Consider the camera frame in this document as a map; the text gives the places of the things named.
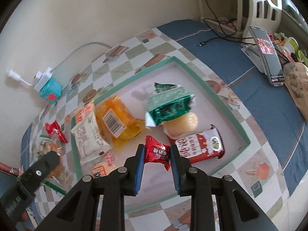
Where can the white plastic basket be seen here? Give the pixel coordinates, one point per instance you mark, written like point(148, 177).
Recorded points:
point(255, 9)

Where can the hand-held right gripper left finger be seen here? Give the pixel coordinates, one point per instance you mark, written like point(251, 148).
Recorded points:
point(140, 173)

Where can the smartphone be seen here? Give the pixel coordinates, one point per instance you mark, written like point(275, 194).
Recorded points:
point(267, 53)

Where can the red cow print snack packet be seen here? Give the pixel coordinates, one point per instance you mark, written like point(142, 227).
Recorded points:
point(199, 146)

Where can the long orange cream bread packet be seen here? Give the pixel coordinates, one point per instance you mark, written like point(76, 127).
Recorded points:
point(83, 113)

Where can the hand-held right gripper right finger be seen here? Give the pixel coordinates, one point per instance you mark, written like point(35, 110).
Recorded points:
point(173, 173)

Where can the shallow teal cardboard box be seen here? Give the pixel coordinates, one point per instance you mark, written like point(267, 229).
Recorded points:
point(134, 86)

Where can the brown printed plastic bag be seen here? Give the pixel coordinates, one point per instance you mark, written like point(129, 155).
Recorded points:
point(297, 81)

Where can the small red candy packet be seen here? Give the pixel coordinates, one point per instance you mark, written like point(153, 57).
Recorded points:
point(157, 152)

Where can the pink stick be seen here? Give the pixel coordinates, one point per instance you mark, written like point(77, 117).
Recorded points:
point(9, 168)

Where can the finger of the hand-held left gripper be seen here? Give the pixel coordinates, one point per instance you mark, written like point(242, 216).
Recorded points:
point(41, 168)

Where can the pale round bun clear wrapper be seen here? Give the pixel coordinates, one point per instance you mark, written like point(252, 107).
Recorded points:
point(185, 125)

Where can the white wall plug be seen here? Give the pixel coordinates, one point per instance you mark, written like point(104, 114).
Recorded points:
point(12, 74)

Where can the green plastic container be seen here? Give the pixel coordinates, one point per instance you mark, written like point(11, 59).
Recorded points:
point(292, 43)

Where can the teal carton red label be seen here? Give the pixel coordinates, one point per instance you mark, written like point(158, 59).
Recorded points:
point(49, 91)

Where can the white phone stand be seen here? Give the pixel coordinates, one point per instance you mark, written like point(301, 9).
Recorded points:
point(251, 53)

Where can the clear orange barcode packet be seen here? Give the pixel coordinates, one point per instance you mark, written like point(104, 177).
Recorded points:
point(118, 122)

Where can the white bun packet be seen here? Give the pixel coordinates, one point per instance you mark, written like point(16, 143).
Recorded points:
point(89, 139)

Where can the round cake packet green stripes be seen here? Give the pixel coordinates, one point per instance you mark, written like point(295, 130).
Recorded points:
point(54, 145)

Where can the white power strip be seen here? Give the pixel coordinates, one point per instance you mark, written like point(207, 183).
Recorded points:
point(43, 79)

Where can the green and white snack packet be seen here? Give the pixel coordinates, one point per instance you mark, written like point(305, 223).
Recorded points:
point(168, 113)

